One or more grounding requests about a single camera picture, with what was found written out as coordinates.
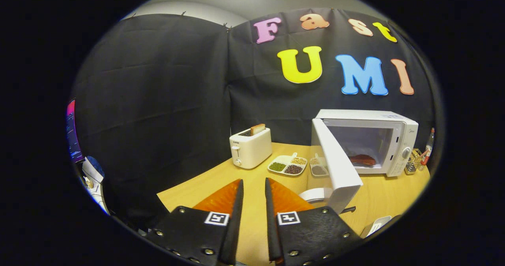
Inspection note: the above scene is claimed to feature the brown meat slice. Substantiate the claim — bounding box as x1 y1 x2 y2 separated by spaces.
348 154 376 166

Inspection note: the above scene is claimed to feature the metal wire basket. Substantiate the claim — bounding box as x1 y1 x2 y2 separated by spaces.
404 148 423 175

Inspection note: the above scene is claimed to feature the white bread toaster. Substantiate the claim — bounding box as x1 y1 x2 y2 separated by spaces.
229 127 273 169

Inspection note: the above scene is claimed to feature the white toaster oven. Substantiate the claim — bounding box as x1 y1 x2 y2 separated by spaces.
299 109 419 214

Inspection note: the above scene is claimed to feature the clear plastic bottle red cap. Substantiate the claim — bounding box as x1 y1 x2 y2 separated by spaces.
420 128 435 166

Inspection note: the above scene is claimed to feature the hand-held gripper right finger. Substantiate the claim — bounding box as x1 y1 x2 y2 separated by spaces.
264 178 361 266

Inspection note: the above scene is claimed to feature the small white dish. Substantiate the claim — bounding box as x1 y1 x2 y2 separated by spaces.
360 215 392 238

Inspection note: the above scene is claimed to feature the white divided tray of beans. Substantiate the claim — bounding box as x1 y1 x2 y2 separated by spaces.
267 152 308 176

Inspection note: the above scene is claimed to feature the white and blue device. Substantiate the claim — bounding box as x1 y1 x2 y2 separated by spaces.
82 155 111 215

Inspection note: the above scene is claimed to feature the computer monitor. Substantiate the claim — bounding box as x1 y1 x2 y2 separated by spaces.
66 98 84 164

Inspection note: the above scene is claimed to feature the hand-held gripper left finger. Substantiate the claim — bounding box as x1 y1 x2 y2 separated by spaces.
146 178 244 266

